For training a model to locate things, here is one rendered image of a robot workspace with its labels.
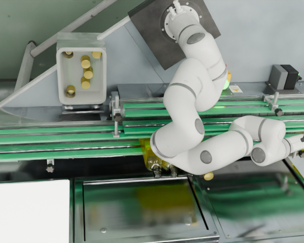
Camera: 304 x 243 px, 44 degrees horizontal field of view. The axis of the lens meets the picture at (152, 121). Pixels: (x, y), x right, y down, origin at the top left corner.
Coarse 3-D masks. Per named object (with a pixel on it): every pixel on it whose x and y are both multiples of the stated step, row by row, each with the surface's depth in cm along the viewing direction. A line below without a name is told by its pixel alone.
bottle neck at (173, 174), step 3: (168, 165) 132; (171, 165) 131; (168, 168) 132; (171, 168) 130; (174, 168) 130; (171, 171) 129; (174, 171) 129; (177, 171) 129; (171, 174) 129; (174, 174) 131; (177, 174) 129; (174, 177) 130
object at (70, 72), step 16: (64, 48) 130; (80, 48) 131; (96, 48) 132; (64, 64) 140; (80, 64) 141; (96, 64) 142; (64, 80) 143; (80, 80) 145; (96, 80) 146; (64, 96) 143; (80, 96) 144; (96, 96) 145
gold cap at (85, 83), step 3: (81, 78) 144; (84, 78) 142; (81, 81) 142; (84, 81) 140; (87, 81) 141; (81, 84) 141; (84, 84) 141; (87, 84) 141; (84, 87) 142; (87, 87) 142
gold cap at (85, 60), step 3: (81, 57) 139; (84, 57) 138; (87, 57) 138; (81, 60) 138; (84, 60) 136; (87, 60) 136; (81, 63) 136; (84, 63) 137; (87, 63) 137; (84, 66) 137; (87, 66) 137
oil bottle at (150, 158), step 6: (144, 138) 141; (150, 138) 142; (144, 144) 139; (144, 150) 137; (150, 150) 135; (144, 156) 138; (150, 156) 132; (156, 156) 133; (150, 162) 131; (156, 162) 131; (150, 168) 132
